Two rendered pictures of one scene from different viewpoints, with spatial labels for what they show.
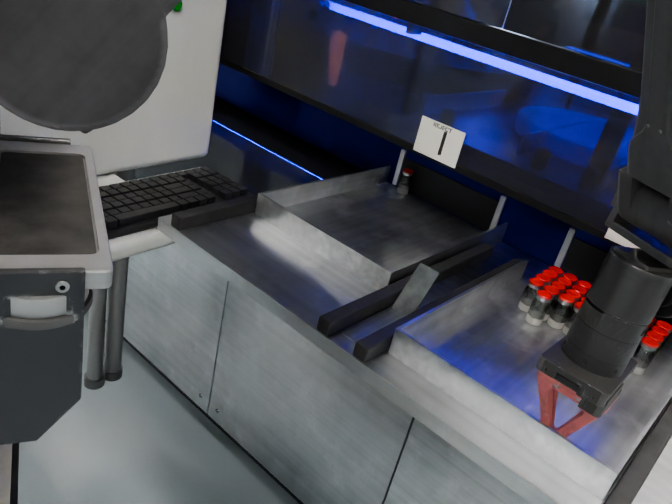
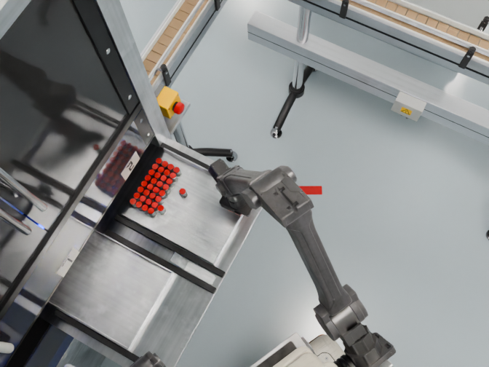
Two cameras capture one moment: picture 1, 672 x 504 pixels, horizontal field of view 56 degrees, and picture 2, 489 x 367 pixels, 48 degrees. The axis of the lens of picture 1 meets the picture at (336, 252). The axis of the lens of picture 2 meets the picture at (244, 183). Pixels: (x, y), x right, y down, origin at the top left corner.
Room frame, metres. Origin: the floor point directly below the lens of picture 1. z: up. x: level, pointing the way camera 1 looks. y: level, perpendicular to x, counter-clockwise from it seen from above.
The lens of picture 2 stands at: (0.49, 0.27, 2.60)
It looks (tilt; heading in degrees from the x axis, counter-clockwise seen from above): 70 degrees down; 268
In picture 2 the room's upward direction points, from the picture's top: 5 degrees counter-clockwise
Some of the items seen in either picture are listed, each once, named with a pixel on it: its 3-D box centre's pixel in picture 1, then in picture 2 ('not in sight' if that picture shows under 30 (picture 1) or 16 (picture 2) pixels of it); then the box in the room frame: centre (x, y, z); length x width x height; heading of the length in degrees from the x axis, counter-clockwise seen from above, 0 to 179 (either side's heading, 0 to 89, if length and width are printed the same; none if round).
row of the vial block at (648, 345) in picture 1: (584, 324); (164, 192); (0.73, -0.34, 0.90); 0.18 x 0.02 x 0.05; 55
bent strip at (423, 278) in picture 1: (392, 302); (193, 268); (0.66, -0.08, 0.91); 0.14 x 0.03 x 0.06; 145
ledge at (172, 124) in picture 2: not in sight; (164, 110); (0.72, -0.66, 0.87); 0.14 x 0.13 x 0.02; 145
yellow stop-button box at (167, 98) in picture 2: not in sight; (165, 101); (0.70, -0.62, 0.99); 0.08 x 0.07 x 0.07; 145
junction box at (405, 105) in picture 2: not in sight; (408, 106); (-0.25, -0.73, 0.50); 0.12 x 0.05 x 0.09; 145
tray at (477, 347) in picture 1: (555, 351); (188, 204); (0.66, -0.29, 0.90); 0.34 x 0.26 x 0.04; 144
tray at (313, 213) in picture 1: (387, 218); (105, 284); (0.94, -0.07, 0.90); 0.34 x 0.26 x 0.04; 145
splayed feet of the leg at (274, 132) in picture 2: not in sight; (295, 93); (0.14, -1.09, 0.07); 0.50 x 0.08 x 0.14; 55
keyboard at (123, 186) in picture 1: (143, 200); not in sight; (0.95, 0.34, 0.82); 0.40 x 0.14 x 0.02; 148
